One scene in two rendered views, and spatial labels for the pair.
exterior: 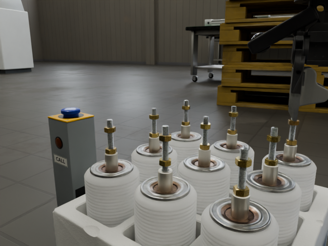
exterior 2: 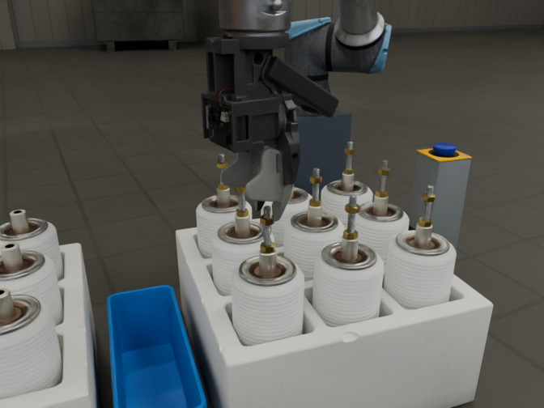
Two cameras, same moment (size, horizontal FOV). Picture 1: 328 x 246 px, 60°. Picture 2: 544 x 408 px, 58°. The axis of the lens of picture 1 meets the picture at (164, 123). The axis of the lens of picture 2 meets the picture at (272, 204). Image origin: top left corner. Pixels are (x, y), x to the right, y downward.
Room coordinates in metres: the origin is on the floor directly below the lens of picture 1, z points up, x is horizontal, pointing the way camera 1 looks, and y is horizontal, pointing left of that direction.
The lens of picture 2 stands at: (0.82, -0.70, 0.58)
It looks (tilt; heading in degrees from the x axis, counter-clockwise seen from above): 23 degrees down; 123
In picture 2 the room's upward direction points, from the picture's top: straight up
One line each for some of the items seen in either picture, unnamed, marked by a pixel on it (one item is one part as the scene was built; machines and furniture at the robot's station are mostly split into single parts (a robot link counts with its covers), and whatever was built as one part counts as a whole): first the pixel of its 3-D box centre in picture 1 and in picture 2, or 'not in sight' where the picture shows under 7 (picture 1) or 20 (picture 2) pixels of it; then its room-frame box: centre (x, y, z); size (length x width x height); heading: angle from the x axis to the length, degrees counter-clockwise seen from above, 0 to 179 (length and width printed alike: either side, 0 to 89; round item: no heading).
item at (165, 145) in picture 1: (165, 150); not in sight; (0.39, 0.00, 0.31); 0.01 x 0.01 x 0.08
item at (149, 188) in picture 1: (165, 188); (287, 195); (0.39, 0.00, 0.25); 0.08 x 0.08 x 0.01
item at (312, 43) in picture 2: not in sight; (309, 45); (0.17, 0.45, 0.47); 0.13 x 0.12 x 0.14; 16
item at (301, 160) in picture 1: (289, 158); (267, 270); (0.51, -0.24, 0.25); 0.08 x 0.08 x 0.01
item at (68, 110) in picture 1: (71, 113); (444, 150); (0.60, 0.20, 0.32); 0.04 x 0.04 x 0.02
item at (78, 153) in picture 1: (76, 182); (432, 231); (0.60, 0.20, 0.16); 0.07 x 0.07 x 0.31; 53
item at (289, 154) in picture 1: (289, 152); (267, 261); (0.51, -0.24, 0.26); 0.02 x 0.02 x 0.03
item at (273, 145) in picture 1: (272, 151); (241, 201); (0.41, -0.17, 0.30); 0.01 x 0.01 x 0.08
